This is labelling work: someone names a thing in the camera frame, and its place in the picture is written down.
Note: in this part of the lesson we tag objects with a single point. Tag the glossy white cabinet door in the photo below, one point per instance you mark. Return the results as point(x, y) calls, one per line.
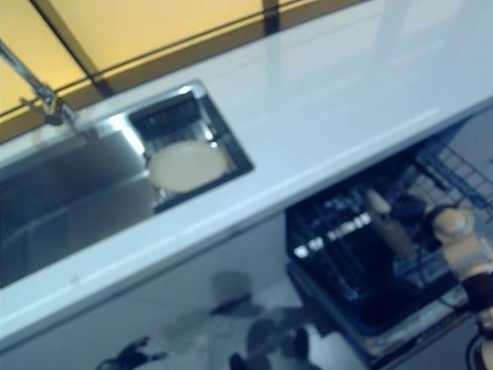
point(58, 339)
point(254, 262)

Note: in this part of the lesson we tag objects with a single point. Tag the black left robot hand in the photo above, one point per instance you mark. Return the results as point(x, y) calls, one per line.
point(140, 350)

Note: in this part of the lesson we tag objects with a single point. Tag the cream ceramic plate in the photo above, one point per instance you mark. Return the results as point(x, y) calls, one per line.
point(185, 167)
point(385, 223)

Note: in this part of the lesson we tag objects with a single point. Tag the black sink dish rack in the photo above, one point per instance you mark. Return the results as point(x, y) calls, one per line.
point(173, 123)

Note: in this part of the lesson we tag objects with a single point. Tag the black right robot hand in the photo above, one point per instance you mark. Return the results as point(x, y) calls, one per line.
point(414, 214)

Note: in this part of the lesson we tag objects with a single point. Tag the black built-in dishwasher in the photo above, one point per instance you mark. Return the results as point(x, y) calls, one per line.
point(335, 285)

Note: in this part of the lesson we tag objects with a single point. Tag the stainless steel sink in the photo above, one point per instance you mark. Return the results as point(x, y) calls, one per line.
point(69, 200)

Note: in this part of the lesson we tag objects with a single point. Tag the chrome kitchen faucet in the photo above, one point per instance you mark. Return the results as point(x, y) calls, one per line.
point(42, 100)

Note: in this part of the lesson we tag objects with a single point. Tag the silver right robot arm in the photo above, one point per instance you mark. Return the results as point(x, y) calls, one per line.
point(462, 246)

